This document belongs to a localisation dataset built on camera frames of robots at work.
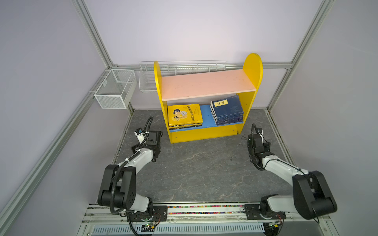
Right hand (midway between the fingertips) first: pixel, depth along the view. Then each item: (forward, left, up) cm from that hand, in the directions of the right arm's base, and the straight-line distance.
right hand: (260, 141), depth 89 cm
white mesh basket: (+36, +94, +12) cm, 102 cm away
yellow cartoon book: (+13, +48, +9) cm, 51 cm away
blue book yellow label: (+23, +15, +13) cm, 30 cm away
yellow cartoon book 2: (+7, +52, +6) cm, 53 cm away
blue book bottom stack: (+13, +22, +9) cm, 27 cm away
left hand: (-2, +73, 0) cm, 73 cm away
